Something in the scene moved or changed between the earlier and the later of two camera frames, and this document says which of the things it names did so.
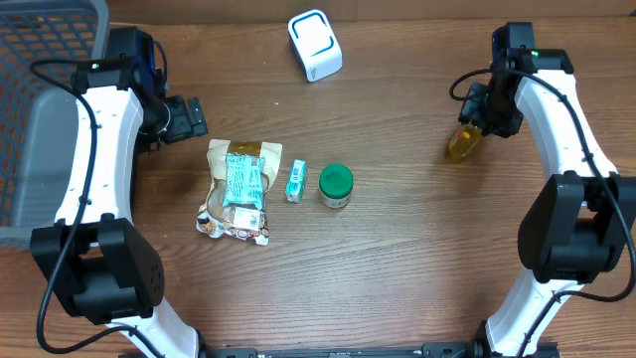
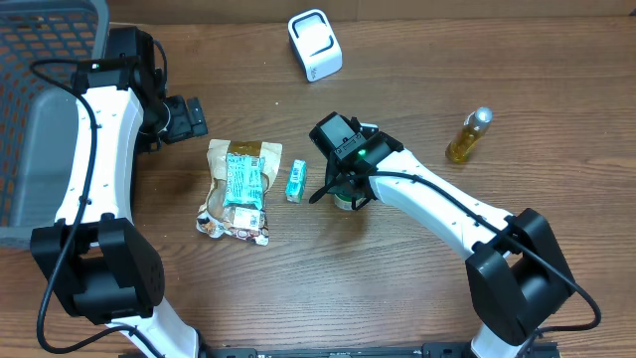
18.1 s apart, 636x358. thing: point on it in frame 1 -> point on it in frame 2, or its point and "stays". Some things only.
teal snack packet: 243,183 stays
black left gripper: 186,127 stays
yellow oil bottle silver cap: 464,140 stays
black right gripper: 472,112 -> 338,183
